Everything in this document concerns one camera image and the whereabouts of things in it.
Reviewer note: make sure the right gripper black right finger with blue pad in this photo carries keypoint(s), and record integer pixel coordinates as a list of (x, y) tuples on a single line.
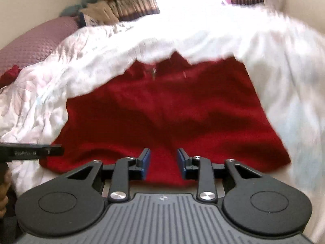
[(198, 169)]

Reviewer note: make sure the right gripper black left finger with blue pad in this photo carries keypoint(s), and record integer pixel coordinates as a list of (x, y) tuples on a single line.
[(126, 170)]

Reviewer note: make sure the dark red zip-neck shirt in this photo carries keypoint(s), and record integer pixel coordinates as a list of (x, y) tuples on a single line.
[(209, 109)]

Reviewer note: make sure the person's left hand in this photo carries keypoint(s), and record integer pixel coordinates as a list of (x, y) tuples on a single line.
[(4, 190)]

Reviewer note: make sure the small red cloth at left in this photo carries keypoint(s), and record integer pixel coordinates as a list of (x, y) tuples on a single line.
[(9, 76)]

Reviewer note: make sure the pink quilted pillow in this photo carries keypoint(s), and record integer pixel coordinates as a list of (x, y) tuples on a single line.
[(38, 43)]

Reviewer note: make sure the white floral fleece blanket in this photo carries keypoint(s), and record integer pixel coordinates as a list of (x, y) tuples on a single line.
[(284, 58)]

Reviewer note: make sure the teal plush item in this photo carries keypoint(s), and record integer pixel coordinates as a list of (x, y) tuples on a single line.
[(73, 10)]

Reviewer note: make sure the beige plush blanket pile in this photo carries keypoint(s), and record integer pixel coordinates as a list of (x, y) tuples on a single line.
[(97, 14)]

